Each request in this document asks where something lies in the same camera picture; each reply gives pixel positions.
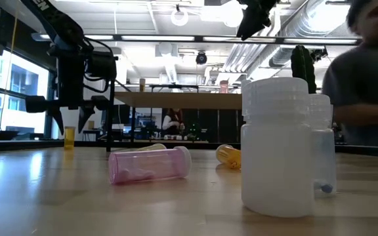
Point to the wooden shelf black metal frame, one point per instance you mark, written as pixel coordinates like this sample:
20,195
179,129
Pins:
176,100

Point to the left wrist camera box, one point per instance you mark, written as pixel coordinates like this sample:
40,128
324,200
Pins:
102,67

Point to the black ceiling spotlight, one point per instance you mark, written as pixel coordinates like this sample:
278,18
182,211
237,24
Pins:
201,58

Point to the pink pill bottle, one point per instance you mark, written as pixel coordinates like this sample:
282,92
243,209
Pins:
223,86
149,165

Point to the translucent bottle with blue pill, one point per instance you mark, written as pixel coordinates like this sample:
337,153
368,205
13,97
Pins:
325,157

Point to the amber yellow pill bottle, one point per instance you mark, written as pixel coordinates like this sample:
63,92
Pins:
69,137

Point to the round white ceiling lamp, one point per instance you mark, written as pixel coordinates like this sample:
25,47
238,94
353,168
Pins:
180,18

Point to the long ceiling light bar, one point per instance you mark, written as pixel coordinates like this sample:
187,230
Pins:
156,38

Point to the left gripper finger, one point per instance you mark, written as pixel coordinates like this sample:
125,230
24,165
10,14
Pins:
100,103
41,104

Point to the silver ventilation duct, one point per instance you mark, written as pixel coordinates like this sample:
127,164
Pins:
307,19

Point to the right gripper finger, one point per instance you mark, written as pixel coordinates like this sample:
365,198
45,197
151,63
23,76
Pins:
253,21

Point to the translucent white screw-cap bottle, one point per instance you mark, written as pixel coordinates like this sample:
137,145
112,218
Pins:
276,164

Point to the person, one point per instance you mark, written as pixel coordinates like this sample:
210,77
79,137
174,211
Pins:
172,121
363,82

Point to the slim brown bottle white cap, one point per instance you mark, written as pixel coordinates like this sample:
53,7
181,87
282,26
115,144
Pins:
142,86

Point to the cardboard box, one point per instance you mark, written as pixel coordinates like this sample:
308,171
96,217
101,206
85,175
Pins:
92,126

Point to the large window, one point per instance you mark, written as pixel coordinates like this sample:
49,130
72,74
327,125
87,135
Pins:
21,85

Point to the green cactus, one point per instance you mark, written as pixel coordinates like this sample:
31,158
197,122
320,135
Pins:
302,69

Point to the yellow pill bottle white cap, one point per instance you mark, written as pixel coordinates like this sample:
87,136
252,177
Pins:
153,147

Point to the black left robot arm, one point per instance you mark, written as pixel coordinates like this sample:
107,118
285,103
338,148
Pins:
57,23

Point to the large orange bottle white cap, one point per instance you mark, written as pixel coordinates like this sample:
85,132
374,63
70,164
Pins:
230,157

